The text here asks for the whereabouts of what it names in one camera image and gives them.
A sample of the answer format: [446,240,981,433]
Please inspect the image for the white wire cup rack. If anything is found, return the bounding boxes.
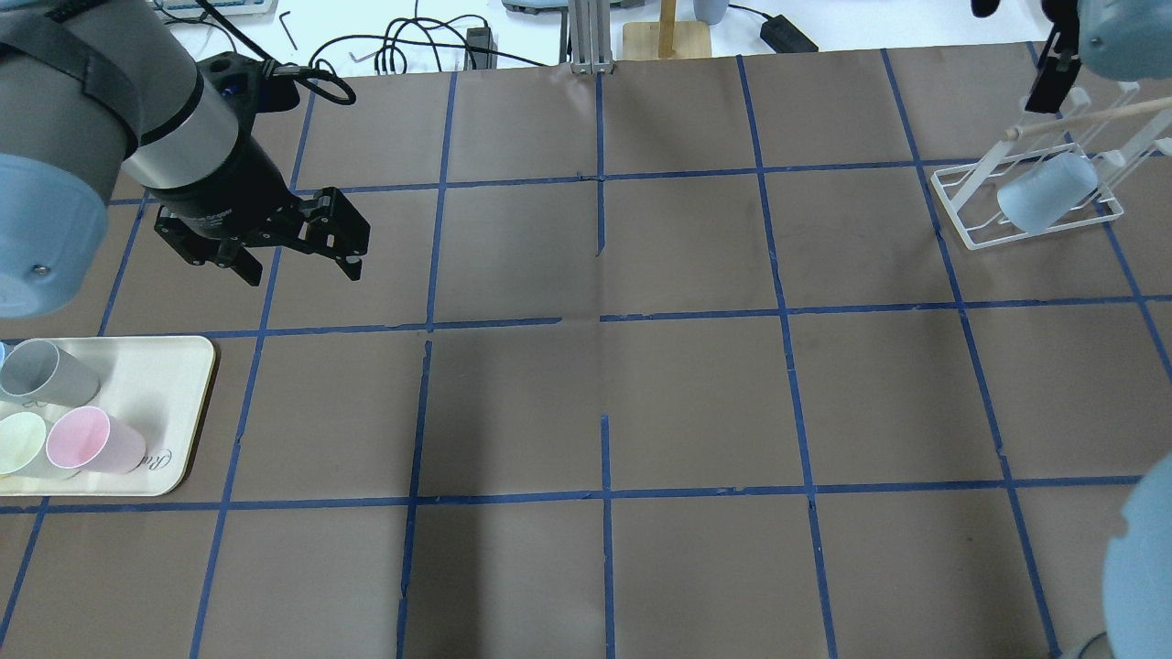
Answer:
[929,81,1171,251]

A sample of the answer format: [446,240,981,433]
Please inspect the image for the black cable on table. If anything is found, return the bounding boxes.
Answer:
[192,0,573,106]

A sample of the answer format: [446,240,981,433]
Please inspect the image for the grey plastic cup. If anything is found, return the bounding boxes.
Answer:
[1,339,101,407]

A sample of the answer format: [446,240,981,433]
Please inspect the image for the light blue plastic cup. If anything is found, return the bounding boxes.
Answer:
[996,152,1101,236]

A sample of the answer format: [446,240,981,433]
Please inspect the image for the blue cup on desk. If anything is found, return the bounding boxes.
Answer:
[691,0,730,26]

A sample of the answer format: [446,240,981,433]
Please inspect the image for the pale green plastic cup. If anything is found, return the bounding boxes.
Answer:
[1,412,74,480]

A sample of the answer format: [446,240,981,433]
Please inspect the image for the black power adapter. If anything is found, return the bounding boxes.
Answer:
[759,14,819,54]

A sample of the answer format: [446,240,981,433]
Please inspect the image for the cream plastic tray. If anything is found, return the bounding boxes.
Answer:
[1,335,218,498]

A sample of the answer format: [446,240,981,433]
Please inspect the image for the aluminium frame post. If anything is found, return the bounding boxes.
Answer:
[566,1,614,76]

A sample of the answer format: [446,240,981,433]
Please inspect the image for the wooden mug tree stand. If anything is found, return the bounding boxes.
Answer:
[619,1,713,61]

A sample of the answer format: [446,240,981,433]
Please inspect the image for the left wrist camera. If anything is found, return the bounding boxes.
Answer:
[197,50,300,120]

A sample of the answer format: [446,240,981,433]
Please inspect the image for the pink plastic cup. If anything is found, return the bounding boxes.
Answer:
[45,407,147,474]

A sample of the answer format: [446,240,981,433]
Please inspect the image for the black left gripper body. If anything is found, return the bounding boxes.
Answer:
[151,131,302,266]

